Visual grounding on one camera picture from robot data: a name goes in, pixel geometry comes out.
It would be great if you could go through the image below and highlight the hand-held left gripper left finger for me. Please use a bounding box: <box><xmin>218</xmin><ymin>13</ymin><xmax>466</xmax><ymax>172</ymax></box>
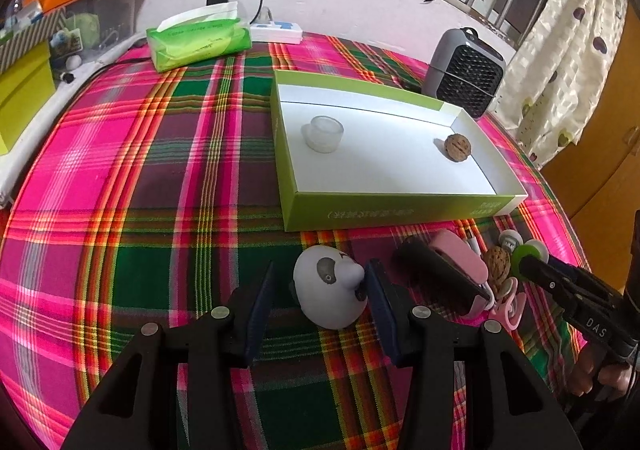
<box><xmin>60</xmin><ymin>260</ymin><xmax>278</xmax><ymax>450</ymax></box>

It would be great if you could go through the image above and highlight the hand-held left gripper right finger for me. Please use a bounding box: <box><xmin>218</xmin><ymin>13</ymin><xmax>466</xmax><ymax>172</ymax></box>
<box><xmin>365</xmin><ymin>259</ymin><xmax>583</xmax><ymax>450</ymax></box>

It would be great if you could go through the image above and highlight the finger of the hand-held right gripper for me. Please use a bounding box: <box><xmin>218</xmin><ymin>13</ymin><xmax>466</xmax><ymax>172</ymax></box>
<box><xmin>550</xmin><ymin>293</ymin><xmax>621</xmax><ymax>346</ymax></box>
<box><xmin>518</xmin><ymin>255</ymin><xmax>626</xmax><ymax>312</ymax></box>

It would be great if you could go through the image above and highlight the grey-white panda toy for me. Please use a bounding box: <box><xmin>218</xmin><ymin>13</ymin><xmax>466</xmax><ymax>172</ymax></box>
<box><xmin>292</xmin><ymin>246</ymin><xmax>371</xmax><ymax>330</ymax></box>

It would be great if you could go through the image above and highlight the black rectangular device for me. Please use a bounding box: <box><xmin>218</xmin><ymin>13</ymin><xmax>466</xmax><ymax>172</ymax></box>
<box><xmin>391</xmin><ymin>236</ymin><xmax>493</xmax><ymax>318</ymax></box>

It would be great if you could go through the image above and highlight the green and white cardboard box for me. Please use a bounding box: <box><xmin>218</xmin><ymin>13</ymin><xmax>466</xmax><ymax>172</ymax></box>
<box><xmin>270</xmin><ymin>69</ymin><xmax>529</xmax><ymax>232</ymax></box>

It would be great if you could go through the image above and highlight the person's right hand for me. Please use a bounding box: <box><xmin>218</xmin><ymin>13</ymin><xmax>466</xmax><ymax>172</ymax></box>
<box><xmin>570</xmin><ymin>344</ymin><xmax>640</xmax><ymax>401</ymax></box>

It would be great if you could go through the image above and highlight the brown walnut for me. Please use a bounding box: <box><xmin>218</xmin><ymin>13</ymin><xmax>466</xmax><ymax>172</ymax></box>
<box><xmin>444</xmin><ymin>133</ymin><xmax>472</xmax><ymax>163</ymax></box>
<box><xmin>485</xmin><ymin>246</ymin><xmax>513</xmax><ymax>292</ymax></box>

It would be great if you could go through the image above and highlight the plaid tablecloth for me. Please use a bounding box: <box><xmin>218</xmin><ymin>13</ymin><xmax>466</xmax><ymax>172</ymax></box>
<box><xmin>0</xmin><ymin>30</ymin><xmax>591</xmax><ymax>450</ymax></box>

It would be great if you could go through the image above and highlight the translucent plastic cup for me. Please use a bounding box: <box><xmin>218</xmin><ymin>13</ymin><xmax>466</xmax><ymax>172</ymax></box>
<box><xmin>301</xmin><ymin>115</ymin><xmax>345</xmax><ymax>152</ymax></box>

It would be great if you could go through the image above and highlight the patterned cream curtain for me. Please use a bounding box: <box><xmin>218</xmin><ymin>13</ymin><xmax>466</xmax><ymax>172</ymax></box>
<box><xmin>500</xmin><ymin>0</ymin><xmax>628</xmax><ymax>166</ymax></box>

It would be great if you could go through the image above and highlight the grey space heater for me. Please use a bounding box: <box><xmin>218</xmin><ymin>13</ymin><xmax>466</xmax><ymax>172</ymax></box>
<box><xmin>421</xmin><ymin>27</ymin><xmax>506</xmax><ymax>119</ymax></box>

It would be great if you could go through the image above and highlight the green tissue pack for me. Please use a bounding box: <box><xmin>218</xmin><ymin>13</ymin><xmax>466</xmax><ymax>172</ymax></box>
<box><xmin>146</xmin><ymin>1</ymin><xmax>252</xmax><ymax>74</ymax></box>

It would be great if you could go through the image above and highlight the white power strip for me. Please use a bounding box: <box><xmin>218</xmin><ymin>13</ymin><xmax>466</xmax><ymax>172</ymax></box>
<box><xmin>248</xmin><ymin>6</ymin><xmax>303</xmax><ymax>42</ymax></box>

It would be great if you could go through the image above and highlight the yellow-green box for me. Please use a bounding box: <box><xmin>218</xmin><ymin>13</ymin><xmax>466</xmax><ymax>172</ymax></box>
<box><xmin>0</xmin><ymin>40</ymin><xmax>56</xmax><ymax>156</ymax></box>

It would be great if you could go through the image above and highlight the striped cardboard box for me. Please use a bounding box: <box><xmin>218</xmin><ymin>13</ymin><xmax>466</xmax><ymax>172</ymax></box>
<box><xmin>0</xmin><ymin>8</ymin><xmax>66</xmax><ymax>74</ymax></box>

